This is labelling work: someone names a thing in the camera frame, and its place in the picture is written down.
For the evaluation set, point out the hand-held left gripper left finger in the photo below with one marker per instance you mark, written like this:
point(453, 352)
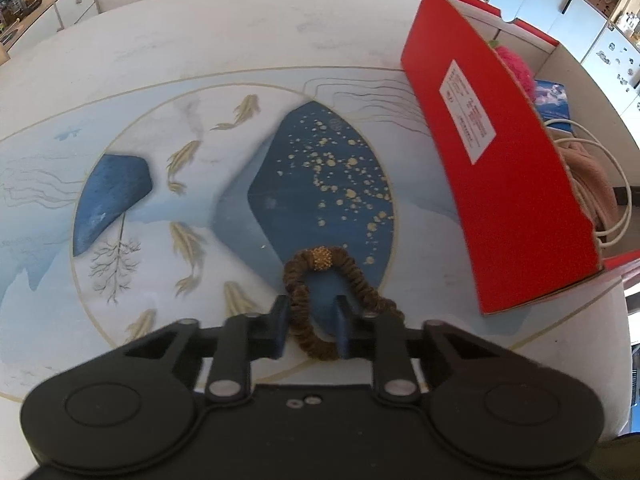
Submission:
point(280, 330)

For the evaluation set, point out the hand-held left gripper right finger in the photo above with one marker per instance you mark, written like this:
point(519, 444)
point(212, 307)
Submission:
point(342, 330)

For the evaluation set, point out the brown hair scrunchie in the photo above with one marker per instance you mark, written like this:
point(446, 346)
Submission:
point(295, 275)

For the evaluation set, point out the red cardboard box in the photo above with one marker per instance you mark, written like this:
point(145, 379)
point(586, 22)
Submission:
point(500, 185)

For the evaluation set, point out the pink fleece cloth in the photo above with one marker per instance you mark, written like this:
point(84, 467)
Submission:
point(595, 170)

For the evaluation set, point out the blue tissue pack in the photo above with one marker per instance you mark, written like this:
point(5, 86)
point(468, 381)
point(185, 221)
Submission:
point(552, 100)

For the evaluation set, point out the pink plush fruit toy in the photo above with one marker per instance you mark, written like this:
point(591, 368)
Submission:
point(517, 67)

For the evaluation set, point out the white wooden sideboard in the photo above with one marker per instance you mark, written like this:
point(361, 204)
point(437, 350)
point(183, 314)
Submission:
point(75, 5)

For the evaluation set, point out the white wall cabinet unit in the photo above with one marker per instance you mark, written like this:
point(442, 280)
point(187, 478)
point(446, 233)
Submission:
point(545, 5)

